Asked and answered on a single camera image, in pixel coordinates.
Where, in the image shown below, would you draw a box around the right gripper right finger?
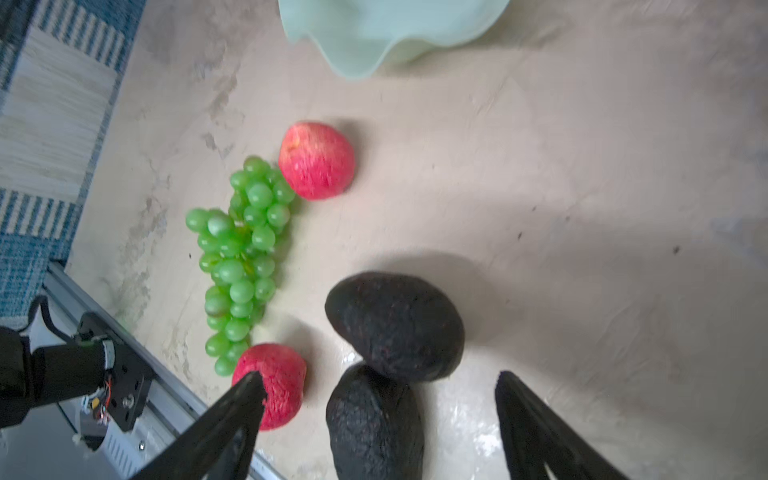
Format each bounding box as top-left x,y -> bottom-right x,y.
494,371 -> 626,480

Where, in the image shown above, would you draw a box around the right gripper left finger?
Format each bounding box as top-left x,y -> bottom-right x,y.
134,371 -> 267,479

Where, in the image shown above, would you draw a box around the red fake apple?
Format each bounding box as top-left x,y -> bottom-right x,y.
232,343 -> 307,431
278,122 -> 356,201

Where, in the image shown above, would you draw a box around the dark fake avocado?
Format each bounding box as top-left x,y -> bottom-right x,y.
324,271 -> 466,383
325,363 -> 425,479

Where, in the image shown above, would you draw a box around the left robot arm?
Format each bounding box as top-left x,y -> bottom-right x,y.
1,327 -> 115,428

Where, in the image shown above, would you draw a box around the green fake grape bunch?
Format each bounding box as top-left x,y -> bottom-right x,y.
184,156 -> 296,377

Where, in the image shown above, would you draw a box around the light green scalloped bowl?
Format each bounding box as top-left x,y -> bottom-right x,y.
278,0 -> 509,80

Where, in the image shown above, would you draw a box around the aluminium front rail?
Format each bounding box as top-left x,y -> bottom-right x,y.
41,260 -> 289,480

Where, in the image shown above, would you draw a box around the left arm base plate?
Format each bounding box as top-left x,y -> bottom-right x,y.
74,312 -> 155,451

